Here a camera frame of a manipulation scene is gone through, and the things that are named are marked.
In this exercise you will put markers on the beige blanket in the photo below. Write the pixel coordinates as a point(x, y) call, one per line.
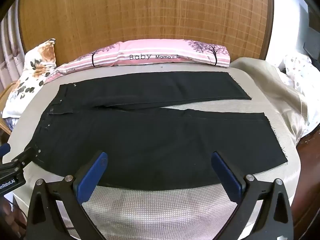
point(270, 85)

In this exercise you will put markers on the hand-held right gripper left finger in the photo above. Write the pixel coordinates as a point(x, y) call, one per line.
point(92, 176)

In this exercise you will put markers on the bamboo bed headboard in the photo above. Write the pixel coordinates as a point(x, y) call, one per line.
point(140, 12)

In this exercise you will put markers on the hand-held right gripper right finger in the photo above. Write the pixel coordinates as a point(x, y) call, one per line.
point(226, 176)

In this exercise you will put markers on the black pants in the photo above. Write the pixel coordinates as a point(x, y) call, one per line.
point(150, 142)

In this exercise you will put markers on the wicker chair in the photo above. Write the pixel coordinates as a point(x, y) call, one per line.
point(5, 105)

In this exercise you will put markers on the dark furniture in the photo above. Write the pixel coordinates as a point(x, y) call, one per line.
point(312, 35)

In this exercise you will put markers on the patterned curtain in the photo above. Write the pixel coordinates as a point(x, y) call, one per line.
point(10, 50)

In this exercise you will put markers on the white spotted sheet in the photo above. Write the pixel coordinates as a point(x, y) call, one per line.
point(300, 75)

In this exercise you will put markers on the pink striped pillow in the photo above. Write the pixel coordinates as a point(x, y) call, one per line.
point(150, 52)

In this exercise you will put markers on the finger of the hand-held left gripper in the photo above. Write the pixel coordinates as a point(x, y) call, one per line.
point(26, 155)
point(3, 150)

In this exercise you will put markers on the white floral pillow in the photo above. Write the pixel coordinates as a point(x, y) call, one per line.
point(32, 67)

